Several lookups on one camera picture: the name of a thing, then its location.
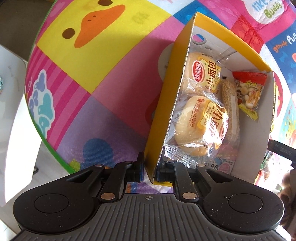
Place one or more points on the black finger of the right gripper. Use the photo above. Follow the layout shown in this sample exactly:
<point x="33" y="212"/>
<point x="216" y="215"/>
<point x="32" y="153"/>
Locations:
<point x="282" y="150"/>

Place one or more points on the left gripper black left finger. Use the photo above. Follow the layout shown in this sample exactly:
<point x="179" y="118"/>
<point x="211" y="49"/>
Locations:
<point x="135" y="170"/>

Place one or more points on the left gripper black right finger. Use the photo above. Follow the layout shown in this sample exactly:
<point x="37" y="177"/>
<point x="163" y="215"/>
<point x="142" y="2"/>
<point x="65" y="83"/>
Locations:
<point x="165" y="171"/>

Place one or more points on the yellow cardboard box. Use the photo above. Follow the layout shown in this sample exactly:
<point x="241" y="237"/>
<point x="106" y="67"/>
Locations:
<point x="220" y="43"/>

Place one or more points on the flat volcano snack packet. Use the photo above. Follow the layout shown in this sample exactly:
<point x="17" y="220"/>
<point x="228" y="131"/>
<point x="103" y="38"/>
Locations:
<point x="225" y="159"/>

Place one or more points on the red mixed nuts packet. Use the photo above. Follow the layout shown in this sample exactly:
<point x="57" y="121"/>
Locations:
<point x="249" y="87"/>

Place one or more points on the sesame snack bar packet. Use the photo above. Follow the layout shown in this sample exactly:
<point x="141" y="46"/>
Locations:
<point x="230" y="102"/>

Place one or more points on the packaged small bread bun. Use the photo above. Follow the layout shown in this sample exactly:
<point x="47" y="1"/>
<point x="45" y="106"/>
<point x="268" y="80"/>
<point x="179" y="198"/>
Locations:
<point x="201" y="72"/>

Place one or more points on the colourful cartoon bed quilt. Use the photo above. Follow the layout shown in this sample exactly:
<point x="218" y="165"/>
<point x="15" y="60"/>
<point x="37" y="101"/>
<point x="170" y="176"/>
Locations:
<point x="97" y="69"/>

